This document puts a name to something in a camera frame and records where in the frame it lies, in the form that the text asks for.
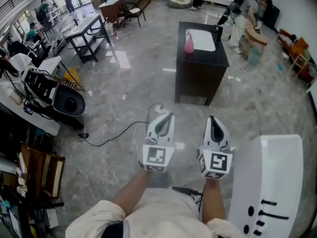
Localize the person's right forearm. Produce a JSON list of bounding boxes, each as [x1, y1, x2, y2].
[[202, 177, 226, 224]]

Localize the black waist cable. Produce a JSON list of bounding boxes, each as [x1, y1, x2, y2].
[[172, 186, 205, 212]]

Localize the black faucet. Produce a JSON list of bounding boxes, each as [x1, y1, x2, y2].
[[213, 24, 224, 43]]

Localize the white flat box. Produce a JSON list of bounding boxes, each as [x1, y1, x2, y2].
[[38, 56, 62, 76]]

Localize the black chest strap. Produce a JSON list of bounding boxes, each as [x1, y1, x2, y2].
[[101, 221, 124, 238]]

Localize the pink spray bottle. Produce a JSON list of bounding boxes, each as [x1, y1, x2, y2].
[[184, 30, 195, 55]]

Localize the white round beanbag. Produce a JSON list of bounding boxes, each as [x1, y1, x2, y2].
[[165, 0, 193, 9]]

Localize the black sink cabinet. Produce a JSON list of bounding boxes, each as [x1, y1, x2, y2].
[[174, 21, 230, 106]]

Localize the black chair with round seat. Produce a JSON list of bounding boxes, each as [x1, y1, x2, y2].
[[119, 1, 147, 28]]

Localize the black office chair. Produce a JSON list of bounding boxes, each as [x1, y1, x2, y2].
[[8, 40, 52, 68]]

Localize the wooden crate shelf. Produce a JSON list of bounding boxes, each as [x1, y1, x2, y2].
[[18, 142, 65, 199]]

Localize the teal bucket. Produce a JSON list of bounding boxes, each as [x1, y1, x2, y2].
[[247, 47, 261, 66]]

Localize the orange wooden shelf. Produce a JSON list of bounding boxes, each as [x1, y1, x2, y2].
[[277, 28, 317, 83]]

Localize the white sink basin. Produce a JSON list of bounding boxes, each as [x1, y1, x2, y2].
[[185, 28, 216, 52]]

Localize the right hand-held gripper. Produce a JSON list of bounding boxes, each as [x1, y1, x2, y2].
[[197, 115, 236, 180]]

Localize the black frame white top table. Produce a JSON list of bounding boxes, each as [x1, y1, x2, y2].
[[64, 13, 117, 64]]

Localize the person's beige shirt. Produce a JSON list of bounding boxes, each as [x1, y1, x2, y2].
[[64, 187, 245, 238]]

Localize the person's left forearm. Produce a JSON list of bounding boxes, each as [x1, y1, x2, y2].
[[112, 169, 153, 218]]

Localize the chrome wire rack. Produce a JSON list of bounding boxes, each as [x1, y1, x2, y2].
[[59, 80, 76, 91]]

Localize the white floor cable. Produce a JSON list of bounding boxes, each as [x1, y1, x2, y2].
[[133, 103, 172, 156]]

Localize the brown wooden desk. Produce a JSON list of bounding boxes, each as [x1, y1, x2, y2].
[[98, 0, 124, 24]]

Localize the black floor cable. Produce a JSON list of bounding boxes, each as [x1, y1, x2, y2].
[[76, 121, 149, 147]]

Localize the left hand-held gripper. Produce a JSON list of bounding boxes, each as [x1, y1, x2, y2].
[[138, 112, 177, 173]]

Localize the black box speaker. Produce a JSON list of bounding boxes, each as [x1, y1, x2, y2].
[[262, 5, 281, 30]]

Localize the curved wooden table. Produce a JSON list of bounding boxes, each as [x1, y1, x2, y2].
[[244, 18, 268, 57]]

